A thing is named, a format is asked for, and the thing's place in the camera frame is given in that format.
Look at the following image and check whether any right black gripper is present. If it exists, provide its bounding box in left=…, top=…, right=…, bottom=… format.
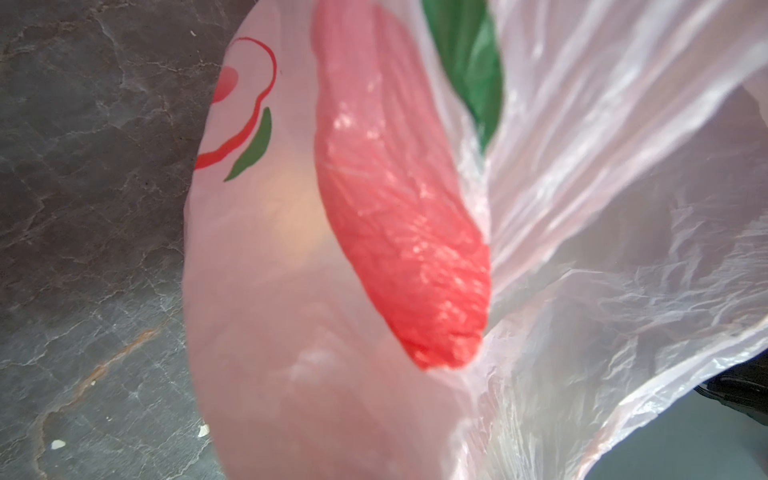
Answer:
left=695, top=351, right=768, bottom=426

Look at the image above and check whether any pink printed plastic bag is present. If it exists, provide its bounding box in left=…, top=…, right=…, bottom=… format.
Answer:
left=183, top=1, right=767, bottom=479

